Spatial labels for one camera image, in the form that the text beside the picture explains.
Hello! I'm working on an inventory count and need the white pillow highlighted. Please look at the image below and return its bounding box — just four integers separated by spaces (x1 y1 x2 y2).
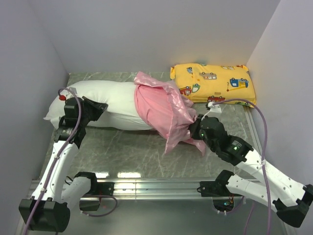
44 80 154 131

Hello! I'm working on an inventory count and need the pink pillowcase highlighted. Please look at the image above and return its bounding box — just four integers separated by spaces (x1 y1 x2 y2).
134 71 206 155

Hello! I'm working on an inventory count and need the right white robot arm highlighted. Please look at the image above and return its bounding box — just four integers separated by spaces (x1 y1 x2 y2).
189 115 313 228

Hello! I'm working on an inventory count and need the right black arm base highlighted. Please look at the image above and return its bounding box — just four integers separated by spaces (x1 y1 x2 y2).
196 181 245 216

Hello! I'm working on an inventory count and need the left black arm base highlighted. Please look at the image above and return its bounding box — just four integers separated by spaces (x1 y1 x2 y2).
79 182 117 216

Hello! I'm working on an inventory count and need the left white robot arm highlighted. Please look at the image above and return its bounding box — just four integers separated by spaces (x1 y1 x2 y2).
19 97 108 235

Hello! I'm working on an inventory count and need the yellow cartoon print pillow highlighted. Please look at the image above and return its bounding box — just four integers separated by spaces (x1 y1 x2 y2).
170 63 256 107

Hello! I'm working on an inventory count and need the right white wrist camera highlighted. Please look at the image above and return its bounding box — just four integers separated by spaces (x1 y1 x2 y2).
204 102 222 118

